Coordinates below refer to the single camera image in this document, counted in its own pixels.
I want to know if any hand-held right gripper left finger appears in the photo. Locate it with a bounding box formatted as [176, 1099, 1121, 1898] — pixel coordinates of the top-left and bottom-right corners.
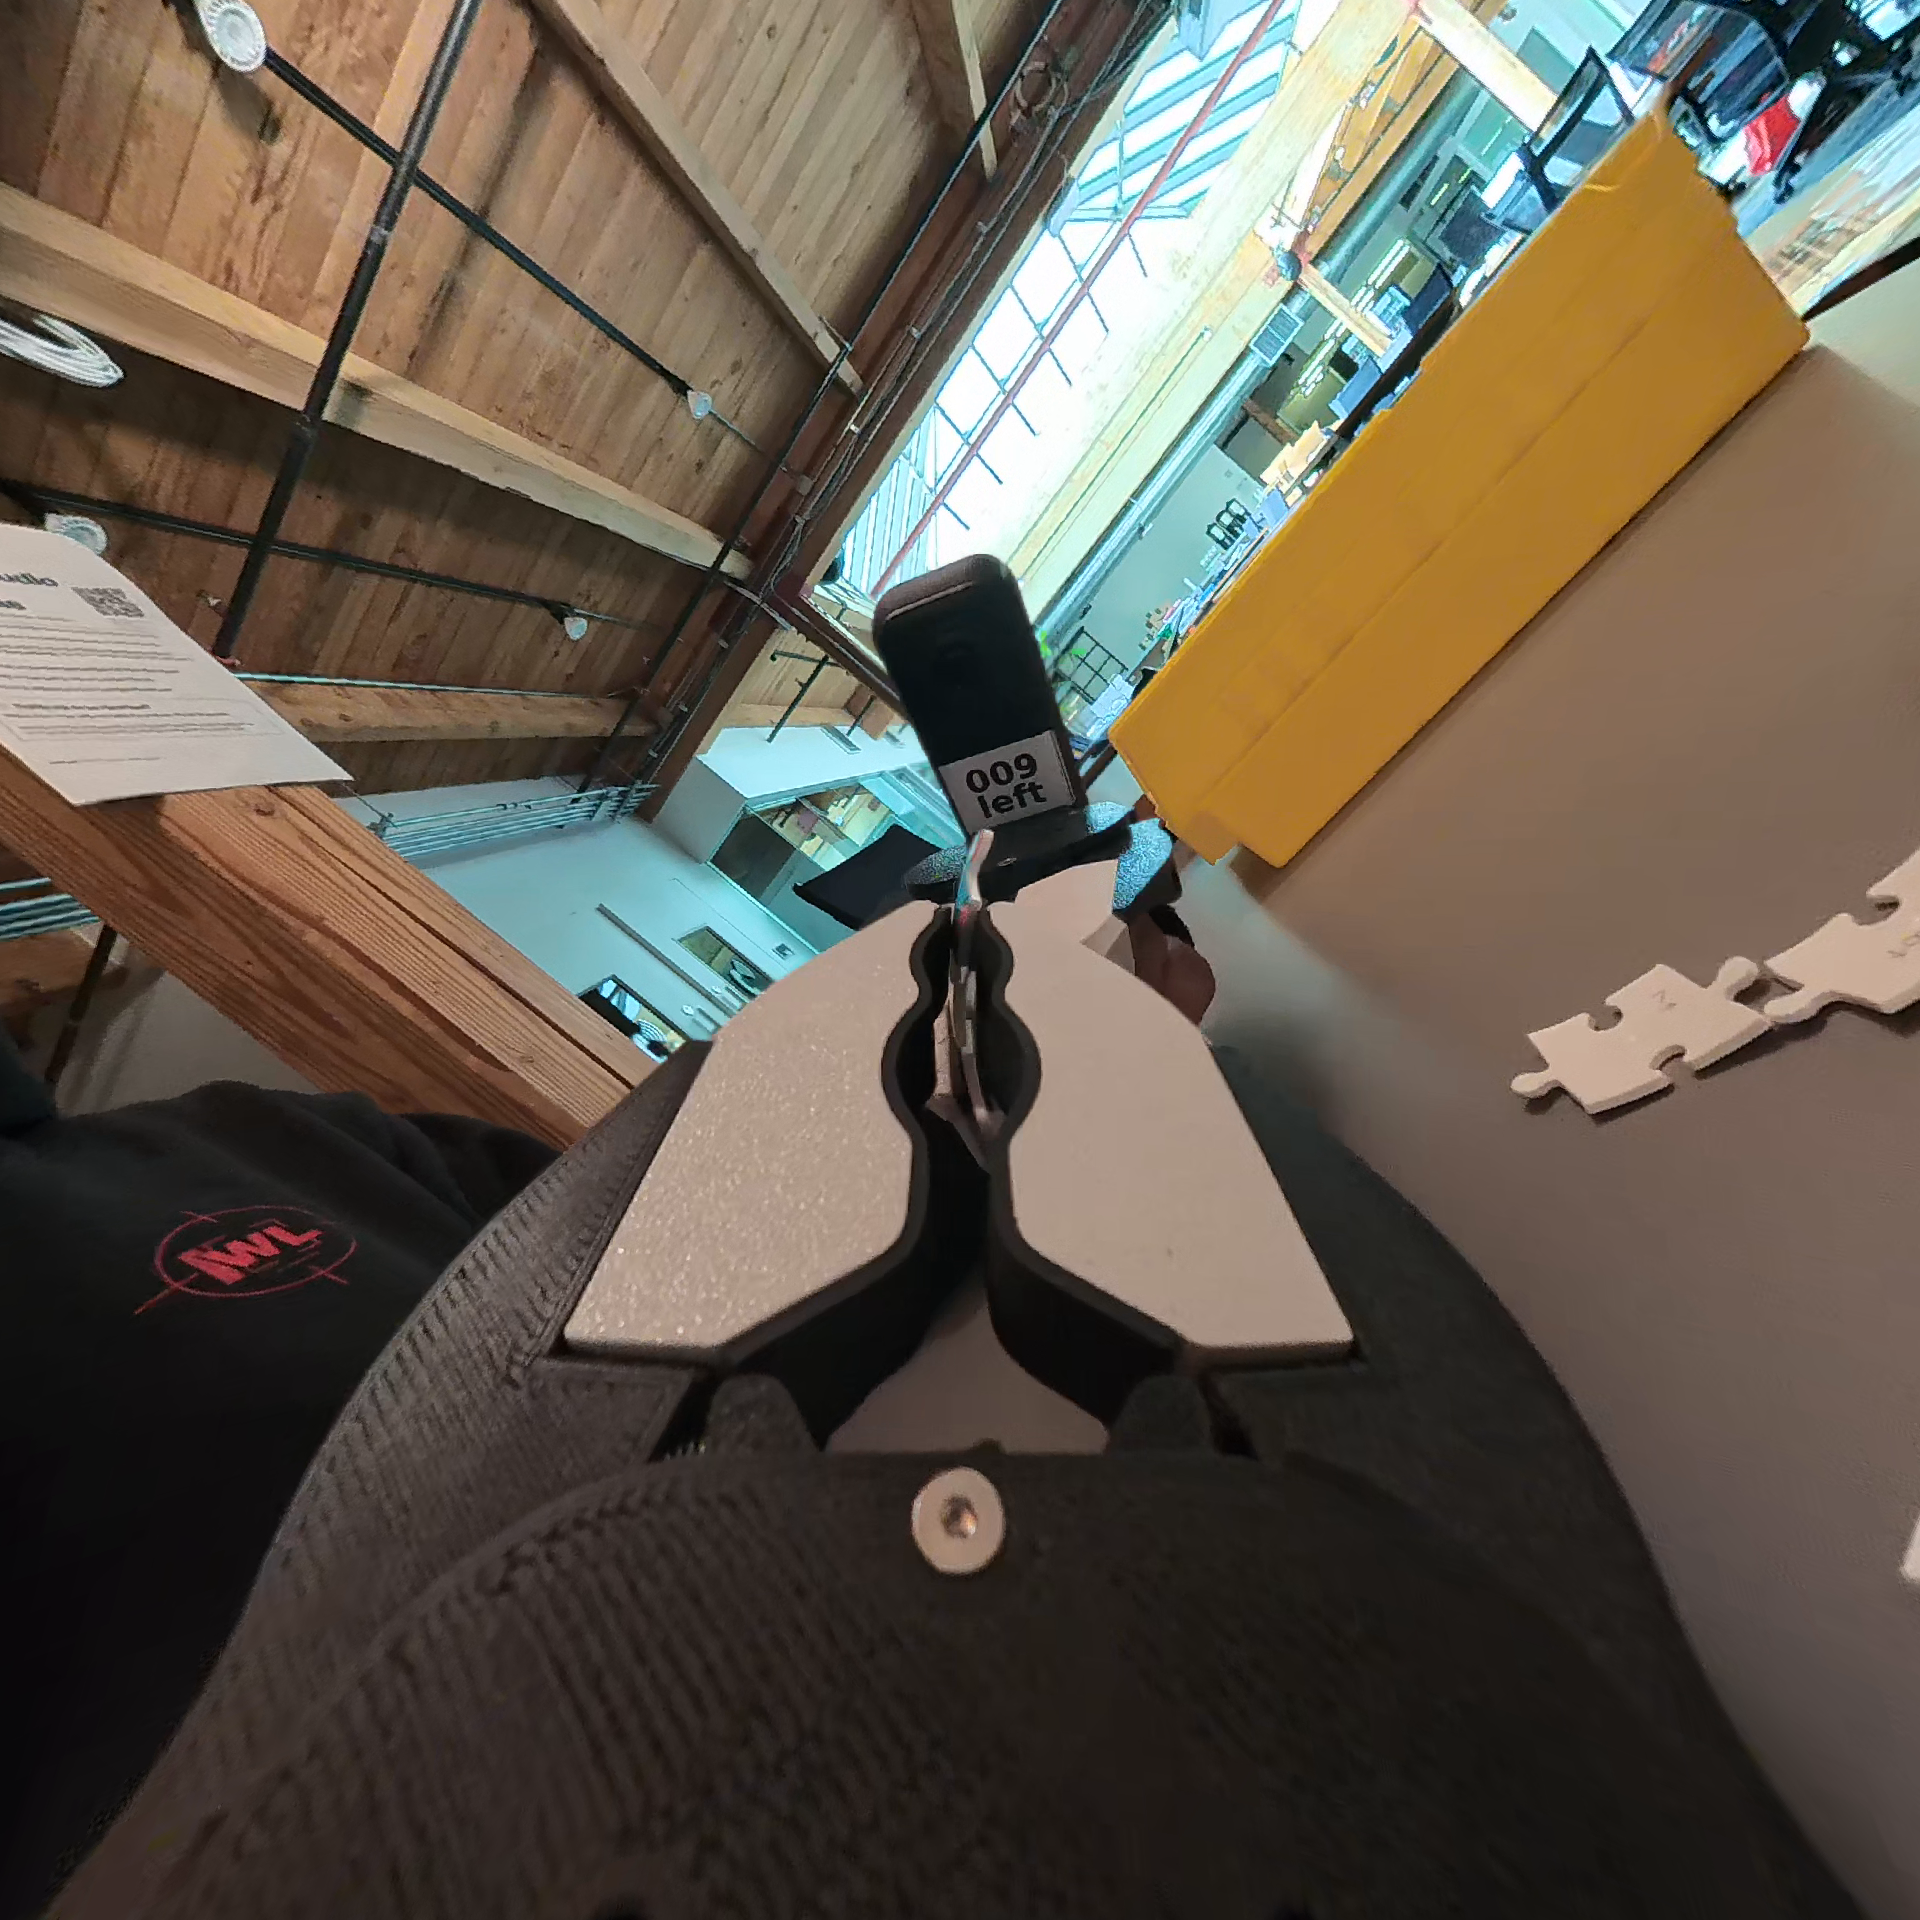
[562, 899, 982, 1437]

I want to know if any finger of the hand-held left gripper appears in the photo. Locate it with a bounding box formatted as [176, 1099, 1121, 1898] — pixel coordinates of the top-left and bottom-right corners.
[996, 866, 1144, 985]

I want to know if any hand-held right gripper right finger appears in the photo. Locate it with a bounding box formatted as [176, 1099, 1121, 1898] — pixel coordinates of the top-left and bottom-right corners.
[970, 902, 1356, 1426]

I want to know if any colourful curved puzzle ball section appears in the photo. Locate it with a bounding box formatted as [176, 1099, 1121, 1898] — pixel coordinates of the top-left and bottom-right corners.
[919, 829, 1020, 1174]

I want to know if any yellow plastic bin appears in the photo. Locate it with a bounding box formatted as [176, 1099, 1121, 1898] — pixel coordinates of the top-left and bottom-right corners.
[1107, 107, 1814, 867]

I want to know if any white jigsaw puzzle piece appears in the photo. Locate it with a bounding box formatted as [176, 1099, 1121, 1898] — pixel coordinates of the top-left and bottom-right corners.
[1763, 848, 1920, 1026]
[1512, 958, 1776, 1114]

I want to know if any person's left hand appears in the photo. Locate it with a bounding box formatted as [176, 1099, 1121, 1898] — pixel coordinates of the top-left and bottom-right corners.
[1128, 899, 1222, 1024]

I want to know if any dark flat panel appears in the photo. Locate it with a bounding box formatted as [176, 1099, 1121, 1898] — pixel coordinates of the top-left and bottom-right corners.
[796, 848, 940, 934]

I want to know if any large paned window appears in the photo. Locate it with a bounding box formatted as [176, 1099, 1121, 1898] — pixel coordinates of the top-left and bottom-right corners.
[839, 0, 1307, 600]

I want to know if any wooden beam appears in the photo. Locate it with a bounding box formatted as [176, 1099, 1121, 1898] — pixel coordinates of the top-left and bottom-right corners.
[0, 743, 665, 1154]

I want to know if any black hooded sweatshirt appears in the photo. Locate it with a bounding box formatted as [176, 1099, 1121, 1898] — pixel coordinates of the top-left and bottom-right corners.
[0, 1035, 560, 1920]

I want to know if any black ceiling pipe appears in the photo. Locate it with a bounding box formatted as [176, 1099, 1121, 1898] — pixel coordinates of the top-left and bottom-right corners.
[210, 0, 483, 662]

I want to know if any printed paper notice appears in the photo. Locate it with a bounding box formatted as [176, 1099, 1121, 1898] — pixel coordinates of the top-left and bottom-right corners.
[0, 521, 355, 807]

